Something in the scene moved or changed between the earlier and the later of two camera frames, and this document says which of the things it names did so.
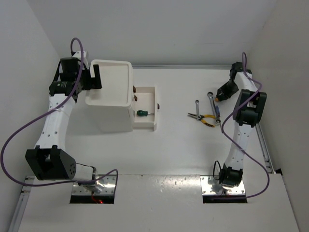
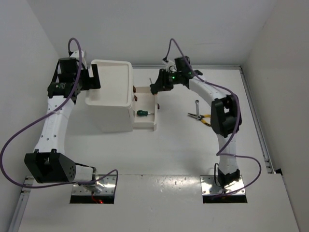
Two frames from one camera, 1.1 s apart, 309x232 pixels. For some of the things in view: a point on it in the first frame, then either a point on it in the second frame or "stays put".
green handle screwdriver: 141,113 stays put
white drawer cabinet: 116,97 stays put
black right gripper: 223,91 -> 161,83
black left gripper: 93,83 stays put
